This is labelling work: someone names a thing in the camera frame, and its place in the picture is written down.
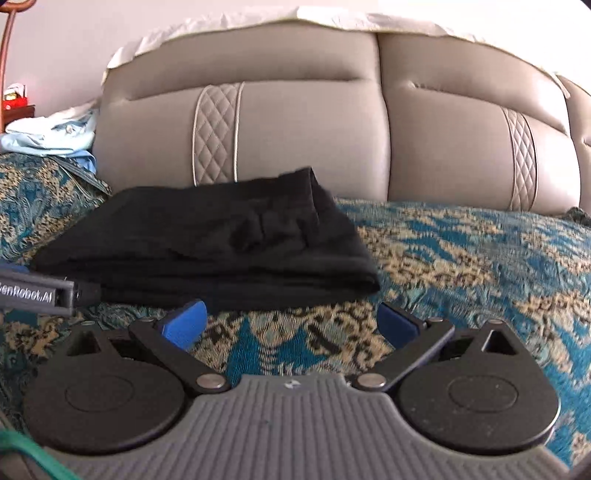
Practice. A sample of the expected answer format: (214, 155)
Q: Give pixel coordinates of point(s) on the beige leather sofa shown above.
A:
(378, 116)

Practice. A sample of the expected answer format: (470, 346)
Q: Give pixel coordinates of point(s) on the carved wooden side cabinet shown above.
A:
(13, 114)

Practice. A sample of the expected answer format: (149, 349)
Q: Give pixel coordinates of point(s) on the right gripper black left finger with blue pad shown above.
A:
(168, 340)

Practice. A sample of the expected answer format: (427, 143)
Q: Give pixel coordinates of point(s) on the red box on cabinet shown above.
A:
(15, 97)

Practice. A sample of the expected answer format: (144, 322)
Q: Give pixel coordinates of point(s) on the black pants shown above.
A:
(264, 244)

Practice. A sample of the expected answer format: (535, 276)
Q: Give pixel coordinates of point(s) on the light blue crumpled garment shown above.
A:
(67, 134)

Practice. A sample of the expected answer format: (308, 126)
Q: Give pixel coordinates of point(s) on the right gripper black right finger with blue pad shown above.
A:
(415, 342)

